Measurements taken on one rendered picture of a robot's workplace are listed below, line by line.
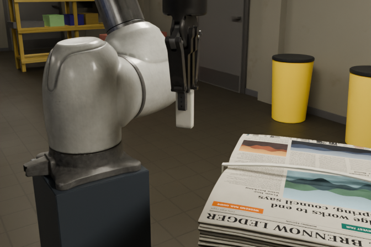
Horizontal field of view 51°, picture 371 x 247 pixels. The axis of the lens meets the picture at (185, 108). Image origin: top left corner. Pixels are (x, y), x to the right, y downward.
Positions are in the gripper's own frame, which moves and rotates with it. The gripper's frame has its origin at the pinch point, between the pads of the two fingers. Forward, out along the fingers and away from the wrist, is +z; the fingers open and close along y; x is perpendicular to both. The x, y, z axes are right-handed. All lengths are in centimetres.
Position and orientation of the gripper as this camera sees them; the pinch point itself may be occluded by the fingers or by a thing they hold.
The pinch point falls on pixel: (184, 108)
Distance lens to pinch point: 70.7
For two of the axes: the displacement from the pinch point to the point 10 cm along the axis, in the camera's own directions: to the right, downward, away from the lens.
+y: 3.2, -2.7, 9.1
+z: 0.0, 9.6, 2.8
